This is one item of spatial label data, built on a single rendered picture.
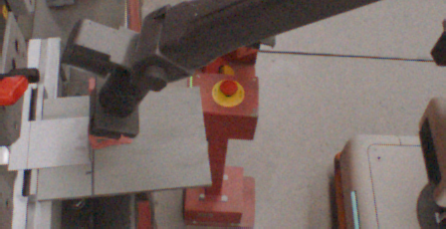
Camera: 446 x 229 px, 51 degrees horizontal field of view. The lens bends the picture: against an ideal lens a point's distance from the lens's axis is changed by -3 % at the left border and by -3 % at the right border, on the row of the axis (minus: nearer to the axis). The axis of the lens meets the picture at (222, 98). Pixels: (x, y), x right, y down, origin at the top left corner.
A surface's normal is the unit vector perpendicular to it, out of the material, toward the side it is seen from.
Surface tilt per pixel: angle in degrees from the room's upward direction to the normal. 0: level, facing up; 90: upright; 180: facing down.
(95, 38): 25
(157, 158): 0
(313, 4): 97
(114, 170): 0
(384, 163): 0
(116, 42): 29
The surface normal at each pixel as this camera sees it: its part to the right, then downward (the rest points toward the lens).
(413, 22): 0.05, -0.55
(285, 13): -0.18, 0.88
